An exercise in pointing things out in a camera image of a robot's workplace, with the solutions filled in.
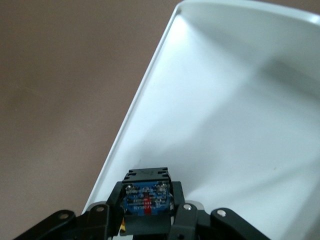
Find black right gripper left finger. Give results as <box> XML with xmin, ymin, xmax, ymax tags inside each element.
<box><xmin>12</xmin><ymin>181</ymin><xmax>126</xmax><ymax>240</ymax></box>

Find brown paper table cover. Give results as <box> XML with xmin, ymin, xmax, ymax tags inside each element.
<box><xmin>0</xmin><ymin>0</ymin><xmax>181</xmax><ymax>235</ymax></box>

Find green push button switch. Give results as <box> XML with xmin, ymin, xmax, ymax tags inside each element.
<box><xmin>121</xmin><ymin>166</ymin><xmax>176</xmax><ymax>236</ymax></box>

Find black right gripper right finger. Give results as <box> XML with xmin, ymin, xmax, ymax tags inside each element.
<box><xmin>167</xmin><ymin>181</ymin><xmax>273</xmax><ymax>240</ymax></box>

